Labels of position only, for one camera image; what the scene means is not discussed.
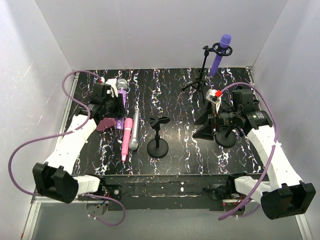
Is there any purple glitter microphone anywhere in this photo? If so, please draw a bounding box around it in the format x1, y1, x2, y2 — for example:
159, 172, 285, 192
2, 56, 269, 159
116, 78, 128, 130

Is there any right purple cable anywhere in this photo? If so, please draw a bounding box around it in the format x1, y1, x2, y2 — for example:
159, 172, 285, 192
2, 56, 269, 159
217, 82, 279, 221

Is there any purple cable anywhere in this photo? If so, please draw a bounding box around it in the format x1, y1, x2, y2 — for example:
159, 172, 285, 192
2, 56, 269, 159
7, 70, 126, 227
217, 82, 279, 221

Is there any tall tripod microphone stand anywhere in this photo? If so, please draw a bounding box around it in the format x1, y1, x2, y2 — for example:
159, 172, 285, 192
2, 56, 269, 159
181, 42, 235, 104

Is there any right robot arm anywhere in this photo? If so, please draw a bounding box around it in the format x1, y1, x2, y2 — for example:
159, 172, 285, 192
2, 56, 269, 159
193, 83, 316, 220

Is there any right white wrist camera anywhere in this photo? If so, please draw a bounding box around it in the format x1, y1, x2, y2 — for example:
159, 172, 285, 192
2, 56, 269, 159
205, 89, 223, 113

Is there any aluminium rail frame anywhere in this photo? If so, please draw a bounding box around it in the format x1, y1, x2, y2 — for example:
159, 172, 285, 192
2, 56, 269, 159
32, 68, 315, 240

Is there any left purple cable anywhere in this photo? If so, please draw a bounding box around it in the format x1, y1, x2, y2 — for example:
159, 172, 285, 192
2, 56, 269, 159
7, 70, 126, 227

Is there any silver microphone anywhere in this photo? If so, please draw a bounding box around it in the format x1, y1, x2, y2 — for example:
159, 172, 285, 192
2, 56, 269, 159
128, 109, 140, 151

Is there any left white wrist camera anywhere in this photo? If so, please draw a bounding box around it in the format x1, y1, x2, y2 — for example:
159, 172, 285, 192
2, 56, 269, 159
99, 76, 118, 98

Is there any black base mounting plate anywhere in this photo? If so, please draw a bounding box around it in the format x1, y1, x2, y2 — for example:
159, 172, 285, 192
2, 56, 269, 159
79, 174, 244, 212

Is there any pink microphone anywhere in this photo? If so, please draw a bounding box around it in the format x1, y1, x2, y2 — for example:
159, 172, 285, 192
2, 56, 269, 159
121, 117, 133, 163

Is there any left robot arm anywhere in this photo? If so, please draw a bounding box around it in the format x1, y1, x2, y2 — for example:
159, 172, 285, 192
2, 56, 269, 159
32, 78, 128, 204

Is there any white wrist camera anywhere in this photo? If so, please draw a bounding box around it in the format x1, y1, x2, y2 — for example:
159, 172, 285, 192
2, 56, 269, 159
205, 89, 223, 113
99, 76, 118, 98

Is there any round base stand with scissor clamp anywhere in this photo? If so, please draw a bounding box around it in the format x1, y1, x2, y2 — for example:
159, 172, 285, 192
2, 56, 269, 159
214, 125, 244, 148

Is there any pink microphone case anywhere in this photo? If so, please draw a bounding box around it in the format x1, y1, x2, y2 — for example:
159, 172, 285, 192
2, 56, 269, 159
96, 117, 116, 132

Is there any round base stand with clip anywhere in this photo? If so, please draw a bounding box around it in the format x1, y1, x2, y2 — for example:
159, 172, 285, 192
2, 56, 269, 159
147, 116, 170, 159

